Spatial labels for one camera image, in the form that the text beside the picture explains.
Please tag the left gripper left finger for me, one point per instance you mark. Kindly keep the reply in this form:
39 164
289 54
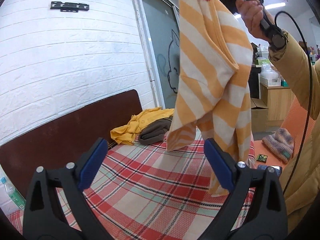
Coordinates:
56 207

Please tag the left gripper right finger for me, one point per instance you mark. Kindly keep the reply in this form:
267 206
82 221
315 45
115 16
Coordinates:
255 207

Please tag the orange white striped garment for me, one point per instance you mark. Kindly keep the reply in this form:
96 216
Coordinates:
213 93

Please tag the tan jacket right forearm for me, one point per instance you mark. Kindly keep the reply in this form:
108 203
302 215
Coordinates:
292 63

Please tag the person's right hand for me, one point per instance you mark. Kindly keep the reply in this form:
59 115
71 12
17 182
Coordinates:
252 13

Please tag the plastic water bottle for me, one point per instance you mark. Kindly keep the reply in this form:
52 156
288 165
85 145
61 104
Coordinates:
13 193

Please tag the small green packet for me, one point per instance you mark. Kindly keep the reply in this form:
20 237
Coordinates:
262 158

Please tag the frosted glass door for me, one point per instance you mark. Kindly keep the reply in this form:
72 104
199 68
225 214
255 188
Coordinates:
164 34

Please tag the multicolour knitted beanie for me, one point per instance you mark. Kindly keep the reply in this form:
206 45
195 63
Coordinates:
281 144

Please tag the dark brown headboard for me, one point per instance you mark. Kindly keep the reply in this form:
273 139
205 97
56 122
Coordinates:
66 138

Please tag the red plaid bed sheet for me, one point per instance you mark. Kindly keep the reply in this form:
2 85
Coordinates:
146 192

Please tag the cardboard box by cabinet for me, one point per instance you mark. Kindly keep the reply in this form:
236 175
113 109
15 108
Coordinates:
259 112

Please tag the wooden cabinet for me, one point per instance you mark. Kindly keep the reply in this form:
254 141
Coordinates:
278 100

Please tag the yellow garment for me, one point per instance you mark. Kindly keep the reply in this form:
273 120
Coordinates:
127 133

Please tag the dark brown fleece garment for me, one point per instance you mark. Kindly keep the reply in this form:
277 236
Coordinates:
155 131

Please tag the black wall bracket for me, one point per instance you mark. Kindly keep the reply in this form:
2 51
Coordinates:
69 6

